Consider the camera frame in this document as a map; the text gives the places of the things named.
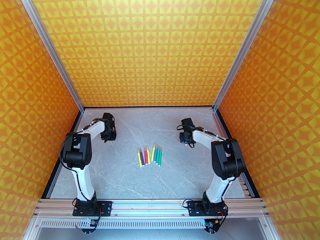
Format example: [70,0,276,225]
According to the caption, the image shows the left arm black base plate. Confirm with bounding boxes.
[72,200,113,217]

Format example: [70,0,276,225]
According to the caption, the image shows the small connector board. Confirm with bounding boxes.
[80,219,99,234]
[204,219,220,234]

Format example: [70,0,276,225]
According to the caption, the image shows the left small connector board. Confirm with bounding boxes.
[80,219,99,234]

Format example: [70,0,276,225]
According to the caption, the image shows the aluminium side rail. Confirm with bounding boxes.
[213,110,255,199]
[46,110,85,199]

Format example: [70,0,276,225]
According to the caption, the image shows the right aluminium frame post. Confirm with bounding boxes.
[212,0,282,112]

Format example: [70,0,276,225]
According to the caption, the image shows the slotted metal cable duct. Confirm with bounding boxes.
[37,218,272,231]

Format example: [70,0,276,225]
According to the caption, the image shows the aluminium mounting rail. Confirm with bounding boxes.
[34,198,268,218]

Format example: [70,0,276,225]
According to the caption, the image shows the aluminium frame post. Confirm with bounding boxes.
[14,0,85,112]
[212,0,282,112]

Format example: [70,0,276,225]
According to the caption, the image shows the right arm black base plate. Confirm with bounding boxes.
[187,200,229,217]

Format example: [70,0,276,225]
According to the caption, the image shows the left aluminium frame post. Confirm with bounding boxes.
[14,0,85,112]

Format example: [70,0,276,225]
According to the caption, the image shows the row of coloured marker pens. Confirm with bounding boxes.
[136,148,145,168]

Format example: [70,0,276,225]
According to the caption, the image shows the right small connector board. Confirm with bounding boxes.
[204,219,220,234]

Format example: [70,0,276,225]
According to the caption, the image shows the black table edge strip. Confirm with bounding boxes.
[41,110,84,199]
[83,106,213,109]
[216,109,262,198]

